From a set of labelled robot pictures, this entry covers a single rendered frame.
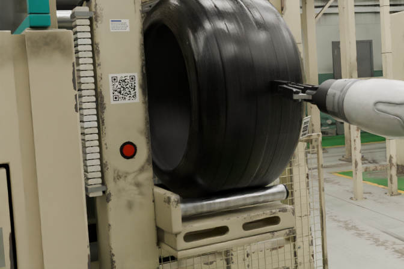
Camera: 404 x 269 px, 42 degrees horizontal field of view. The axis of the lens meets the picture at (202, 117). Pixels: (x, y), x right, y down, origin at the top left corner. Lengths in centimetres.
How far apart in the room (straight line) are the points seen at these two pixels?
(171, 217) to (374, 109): 59
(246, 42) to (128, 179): 46
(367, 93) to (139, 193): 67
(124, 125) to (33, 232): 87
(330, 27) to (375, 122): 1127
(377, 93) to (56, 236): 64
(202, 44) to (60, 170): 81
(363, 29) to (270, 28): 1131
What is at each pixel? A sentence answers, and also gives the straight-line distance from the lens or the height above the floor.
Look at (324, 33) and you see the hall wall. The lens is 1215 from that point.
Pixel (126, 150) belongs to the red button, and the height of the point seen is 106.
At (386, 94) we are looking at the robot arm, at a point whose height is 117.
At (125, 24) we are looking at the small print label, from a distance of 138.
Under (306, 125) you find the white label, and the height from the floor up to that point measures 109.
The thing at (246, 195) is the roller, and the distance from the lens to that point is 144.
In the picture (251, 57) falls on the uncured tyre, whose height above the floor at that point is 127.
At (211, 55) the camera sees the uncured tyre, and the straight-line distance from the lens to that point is 126.
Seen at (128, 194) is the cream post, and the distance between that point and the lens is 138.
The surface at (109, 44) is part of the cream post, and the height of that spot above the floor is 133.
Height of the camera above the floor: 120
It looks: 3 degrees down
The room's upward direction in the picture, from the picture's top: 4 degrees counter-clockwise
